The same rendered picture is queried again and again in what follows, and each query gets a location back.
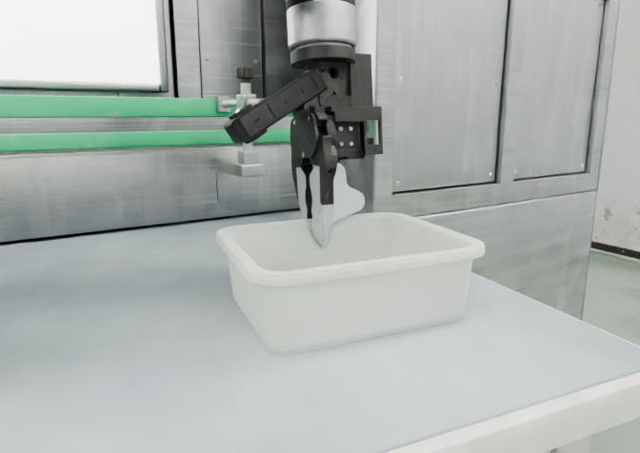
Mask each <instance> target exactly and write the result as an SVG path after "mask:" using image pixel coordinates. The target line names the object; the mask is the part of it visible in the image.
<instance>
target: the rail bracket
mask: <svg viewBox="0 0 640 453"><path fill-rule="evenodd" d="M236 78H238V79H239V81H240V84H241V94H237V95H236V100H230V98H229V97H225V96H217V97H216V101H217V111H230V108H236V110H238V109H239V108H244V107H245V106H247V105H249V104H252V105H255V104H257V103H258V102H260V101H261V100H263V98H259V99H256V95H255V94H251V86H250V84H251V79H254V68H253V67H237V68H236ZM218 169H219V170H220V171H216V186H217V202H225V201H234V200H243V177H255V176H264V174H265V173H264V164H260V163H258V151H255V150H252V142H251V143H248V144H245V142H244V143H243V150H239V151H238V159H221V160H218Z"/></svg>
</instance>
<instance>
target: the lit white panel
mask: <svg viewBox="0 0 640 453"><path fill-rule="evenodd" d="M0 79H11V80H43V81H74V82H106V83H137V84H160V73H159V59H158V45H157V30H156V16H155V2H154V0H0Z"/></svg>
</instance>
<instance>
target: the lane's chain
mask: <svg viewBox="0 0 640 453"><path fill-rule="evenodd" d="M283 145H290V142H276V143H252V146H253V147H259V146H283ZM242 146H243V144H222V145H193V146H165V147H137V148H82V149H55V150H44V151H43V150H27V151H17V152H15V151H0V156H9V155H15V153H16V155H34V154H59V153H84V152H110V151H135V150H159V149H184V148H234V147H242ZM44 152H45V153H44Z"/></svg>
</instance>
